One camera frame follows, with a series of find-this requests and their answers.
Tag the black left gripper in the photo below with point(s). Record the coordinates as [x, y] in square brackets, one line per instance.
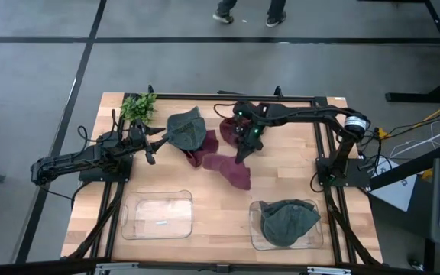
[140, 139]

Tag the black aluminium table frame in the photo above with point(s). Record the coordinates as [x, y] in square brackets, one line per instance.
[197, 96]

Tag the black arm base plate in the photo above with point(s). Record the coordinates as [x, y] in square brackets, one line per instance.
[357, 177]
[101, 176]

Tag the yellow plug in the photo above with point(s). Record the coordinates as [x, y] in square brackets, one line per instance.
[382, 133]

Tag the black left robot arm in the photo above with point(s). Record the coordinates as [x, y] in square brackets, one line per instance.
[63, 164]

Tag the silver metal bracket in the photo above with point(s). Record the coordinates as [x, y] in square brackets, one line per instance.
[117, 268]
[329, 270]

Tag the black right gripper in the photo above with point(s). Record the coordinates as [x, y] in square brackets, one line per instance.
[250, 122]

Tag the clear plastic bin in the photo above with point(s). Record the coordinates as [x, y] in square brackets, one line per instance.
[157, 215]
[256, 238]

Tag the black table stand leg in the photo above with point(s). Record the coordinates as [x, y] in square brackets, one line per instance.
[415, 96]

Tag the white box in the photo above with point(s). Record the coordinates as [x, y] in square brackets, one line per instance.
[395, 193]

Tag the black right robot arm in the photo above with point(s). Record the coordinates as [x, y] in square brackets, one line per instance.
[311, 112]

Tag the green potted plant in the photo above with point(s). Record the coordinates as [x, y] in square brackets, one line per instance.
[139, 107]

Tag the person's feet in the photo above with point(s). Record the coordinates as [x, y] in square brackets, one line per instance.
[275, 11]

